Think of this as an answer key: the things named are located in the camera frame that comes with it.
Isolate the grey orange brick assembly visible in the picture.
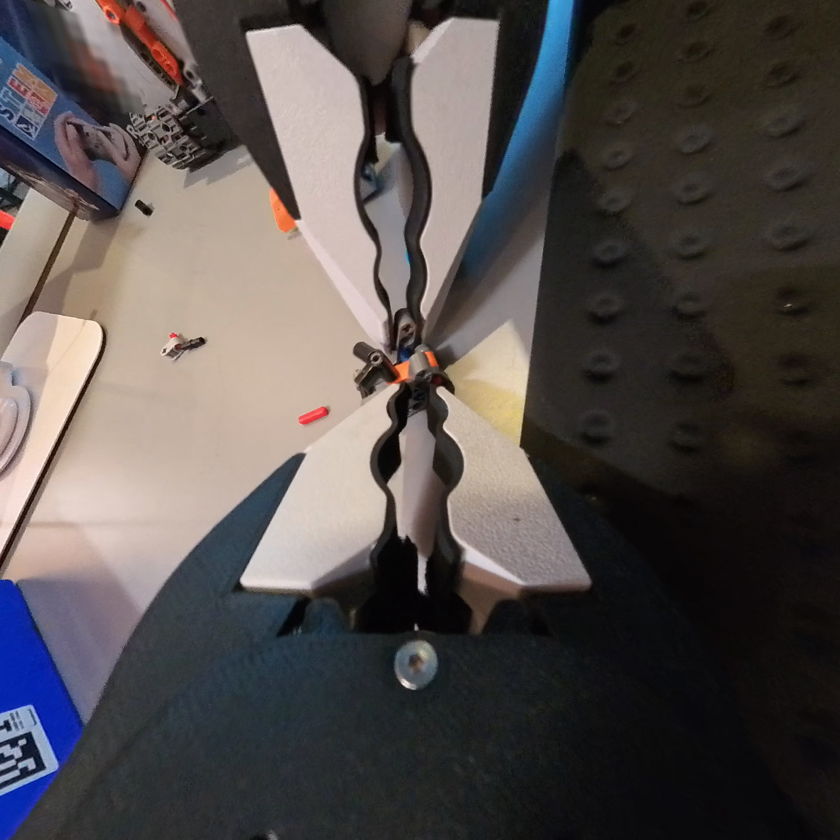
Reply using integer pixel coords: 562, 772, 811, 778
353, 340, 457, 421

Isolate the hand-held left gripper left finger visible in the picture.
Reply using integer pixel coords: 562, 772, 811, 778
239, 386, 406, 613

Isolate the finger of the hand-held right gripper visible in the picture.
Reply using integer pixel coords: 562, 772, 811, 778
392, 17, 499, 330
245, 24, 399, 347

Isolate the blue storage bin with tag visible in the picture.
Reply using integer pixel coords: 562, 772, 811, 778
0, 579, 86, 840

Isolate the blue robot kit box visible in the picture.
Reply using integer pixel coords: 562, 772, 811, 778
0, 0, 148, 222

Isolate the black dimpled mat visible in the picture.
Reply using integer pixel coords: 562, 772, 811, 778
521, 0, 840, 840

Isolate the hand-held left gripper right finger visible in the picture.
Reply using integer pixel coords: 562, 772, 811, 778
428, 389, 592, 613

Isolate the grey tracked toy robot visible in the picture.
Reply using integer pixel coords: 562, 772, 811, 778
95, 0, 238, 173

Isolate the white stand base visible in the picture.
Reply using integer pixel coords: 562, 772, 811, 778
0, 311, 106, 565

